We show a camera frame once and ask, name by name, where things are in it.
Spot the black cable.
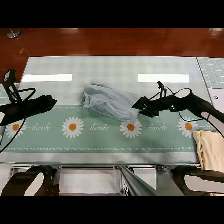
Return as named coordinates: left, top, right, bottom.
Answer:
left=166, top=86, right=194, bottom=102
left=0, top=86, right=38, bottom=154

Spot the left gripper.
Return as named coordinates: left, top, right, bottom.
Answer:
left=27, top=94, right=58, bottom=116

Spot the beige garment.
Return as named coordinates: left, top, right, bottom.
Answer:
left=192, top=129, right=224, bottom=174

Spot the silver frame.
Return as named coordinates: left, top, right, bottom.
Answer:
left=0, top=162, right=224, bottom=197

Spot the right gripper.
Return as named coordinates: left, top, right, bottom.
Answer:
left=131, top=94, right=176, bottom=119

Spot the grey-blue polo shirt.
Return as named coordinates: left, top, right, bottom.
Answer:
left=81, top=82, right=143, bottom=122

